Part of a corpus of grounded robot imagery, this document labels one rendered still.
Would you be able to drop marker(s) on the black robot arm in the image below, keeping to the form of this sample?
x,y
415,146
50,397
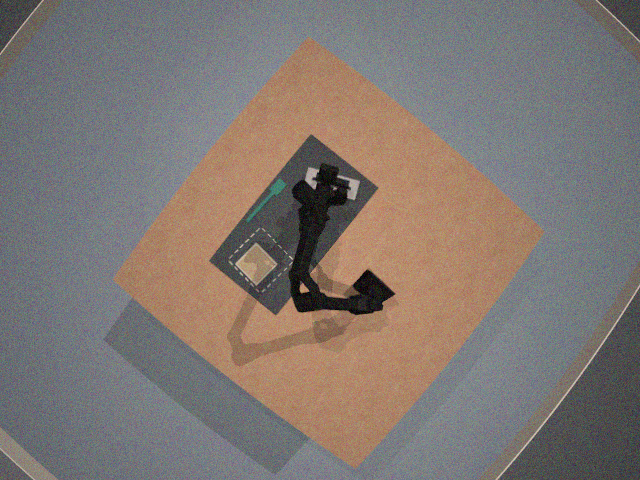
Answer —
x,y
310,227

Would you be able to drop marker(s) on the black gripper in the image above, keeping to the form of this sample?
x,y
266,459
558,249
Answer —
x,y
329,174

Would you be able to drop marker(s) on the dark grey flat mat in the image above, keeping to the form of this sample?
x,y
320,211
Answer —
x,y
279,218

